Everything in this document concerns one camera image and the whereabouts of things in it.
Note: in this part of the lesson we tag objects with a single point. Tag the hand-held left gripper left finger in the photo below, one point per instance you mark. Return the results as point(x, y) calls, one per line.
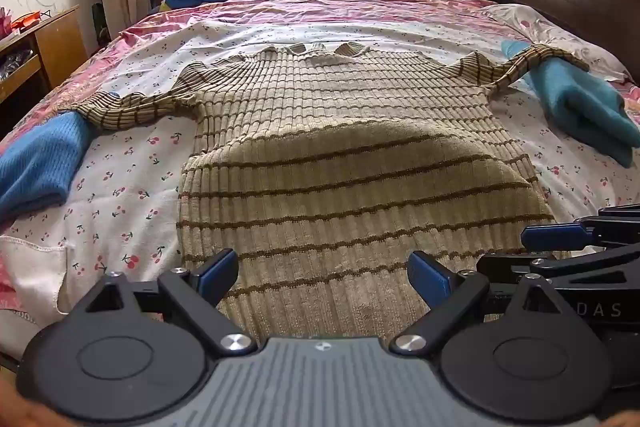
point(220, 269)

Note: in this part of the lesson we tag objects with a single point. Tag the cherry print bed sheet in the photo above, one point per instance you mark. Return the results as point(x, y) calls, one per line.
point(125, 167)

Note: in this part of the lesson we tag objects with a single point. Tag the blue folded sweater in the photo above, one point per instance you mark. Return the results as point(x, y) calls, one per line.
point(40, 162)

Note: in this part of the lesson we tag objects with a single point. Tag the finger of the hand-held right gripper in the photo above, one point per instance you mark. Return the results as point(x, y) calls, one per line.
point(505, 264)
point(552, 234)

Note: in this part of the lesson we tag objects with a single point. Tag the teal folded garment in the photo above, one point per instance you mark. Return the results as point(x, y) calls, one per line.
point(575, 102)

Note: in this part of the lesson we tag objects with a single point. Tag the orange toy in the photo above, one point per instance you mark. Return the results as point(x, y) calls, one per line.
point(25, 21)

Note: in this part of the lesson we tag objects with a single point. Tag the wooden desk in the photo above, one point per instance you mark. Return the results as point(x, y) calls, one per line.
point(55, 42)

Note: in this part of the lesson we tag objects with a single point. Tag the white cherry print pillow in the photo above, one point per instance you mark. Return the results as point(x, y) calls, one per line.
point(550, 32)

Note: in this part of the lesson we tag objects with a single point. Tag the beige striped knit sweater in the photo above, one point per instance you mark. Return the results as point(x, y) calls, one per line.
point(325, 157)

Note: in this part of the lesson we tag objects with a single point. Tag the pink striped bed sheet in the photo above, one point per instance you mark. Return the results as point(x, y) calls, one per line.
point(350, 9)

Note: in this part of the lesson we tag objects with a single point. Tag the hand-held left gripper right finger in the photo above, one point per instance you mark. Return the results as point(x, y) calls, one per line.
point(425, 279)

